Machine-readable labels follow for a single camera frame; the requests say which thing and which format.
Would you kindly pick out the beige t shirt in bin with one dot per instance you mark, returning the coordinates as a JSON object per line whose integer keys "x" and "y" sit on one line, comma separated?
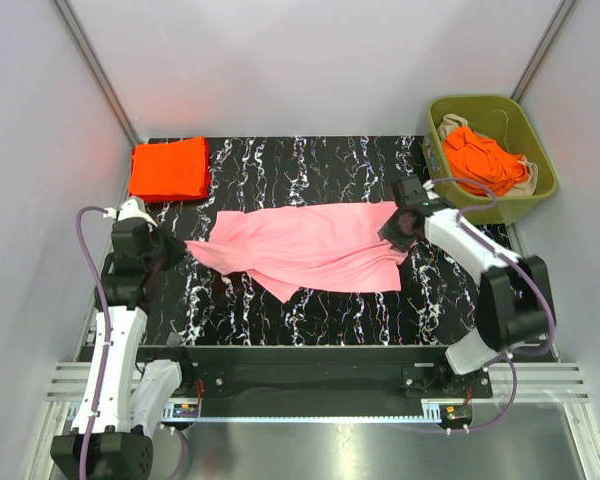
{"x": 452, "y": 122}

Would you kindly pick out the right small circuit board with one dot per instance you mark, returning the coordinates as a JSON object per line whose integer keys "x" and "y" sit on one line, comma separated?
{"x": 457, "y": 412}

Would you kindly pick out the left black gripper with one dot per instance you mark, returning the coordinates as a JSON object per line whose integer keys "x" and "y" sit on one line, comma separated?
{"x": 177, "y": 246}

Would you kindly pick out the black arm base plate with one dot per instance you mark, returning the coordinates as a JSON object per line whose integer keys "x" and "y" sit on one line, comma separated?
{"x": 415, "y": 371}

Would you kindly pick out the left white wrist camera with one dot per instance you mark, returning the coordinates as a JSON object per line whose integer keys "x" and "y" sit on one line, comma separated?
{"x": 133, "y": 207}

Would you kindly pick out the folded orange t shirt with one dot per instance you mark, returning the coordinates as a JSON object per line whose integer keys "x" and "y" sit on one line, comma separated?
{"x": 171, "y": 171}

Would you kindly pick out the orange t shirt in bin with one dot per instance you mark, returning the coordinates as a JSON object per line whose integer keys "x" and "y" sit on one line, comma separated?
{"x": 480, "y": 160}

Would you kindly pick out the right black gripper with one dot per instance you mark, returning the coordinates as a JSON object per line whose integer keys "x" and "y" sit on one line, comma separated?
{"x": 388, "y": 232}

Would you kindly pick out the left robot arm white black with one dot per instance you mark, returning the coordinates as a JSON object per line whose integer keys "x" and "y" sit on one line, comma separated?
{"x": 111, "y": 435}

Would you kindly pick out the aluminium rail frame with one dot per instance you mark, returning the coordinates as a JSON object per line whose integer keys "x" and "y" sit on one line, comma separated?
{"x": 528, "y": 383}

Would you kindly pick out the pink t shirt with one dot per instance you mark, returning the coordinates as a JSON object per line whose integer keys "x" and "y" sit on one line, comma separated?
{"x": 329, "y": 247}

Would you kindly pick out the black marbled table mat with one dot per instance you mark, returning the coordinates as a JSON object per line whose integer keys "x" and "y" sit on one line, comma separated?
{"x": 435, "y": 305}

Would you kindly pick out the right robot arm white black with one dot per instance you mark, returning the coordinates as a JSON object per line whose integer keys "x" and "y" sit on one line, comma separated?
{"x": 514, "y": 312}

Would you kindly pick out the small circuit board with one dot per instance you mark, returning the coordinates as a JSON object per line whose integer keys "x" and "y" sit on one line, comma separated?
{"x": 186, "y": 410}
{"x": 457, "y": 412}

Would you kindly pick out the left small circuit board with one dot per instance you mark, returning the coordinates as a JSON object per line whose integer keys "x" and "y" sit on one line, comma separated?
{"x": 186, "y": 410}

